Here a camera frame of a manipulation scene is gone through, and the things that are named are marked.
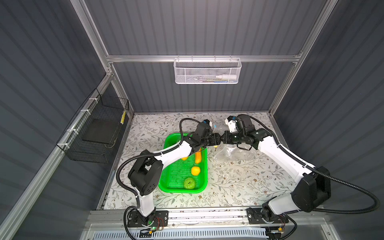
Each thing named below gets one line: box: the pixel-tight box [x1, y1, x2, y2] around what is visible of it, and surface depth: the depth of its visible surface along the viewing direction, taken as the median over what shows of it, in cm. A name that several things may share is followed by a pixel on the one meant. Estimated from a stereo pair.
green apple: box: [183, 177, 196, 189], surface depth 81 cm
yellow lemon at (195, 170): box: [191, 166, 201, 176], surface depth 87 cm
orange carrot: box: [195, 147, 202, 164], surface depth 93 cm
